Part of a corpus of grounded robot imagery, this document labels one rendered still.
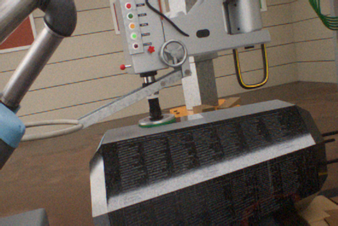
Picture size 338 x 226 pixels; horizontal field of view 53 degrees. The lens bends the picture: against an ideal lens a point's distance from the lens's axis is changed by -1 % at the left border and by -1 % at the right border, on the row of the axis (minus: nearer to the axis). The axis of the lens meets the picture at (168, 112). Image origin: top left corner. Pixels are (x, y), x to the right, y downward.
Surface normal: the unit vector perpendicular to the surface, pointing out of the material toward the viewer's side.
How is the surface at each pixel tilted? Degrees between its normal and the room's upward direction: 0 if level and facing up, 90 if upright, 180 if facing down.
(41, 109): 90
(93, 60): 90
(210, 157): 45
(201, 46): 90
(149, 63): 90
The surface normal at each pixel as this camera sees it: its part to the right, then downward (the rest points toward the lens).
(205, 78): 0.61, 0.03
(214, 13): 0.29, 0.11
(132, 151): -0.02, -0.58
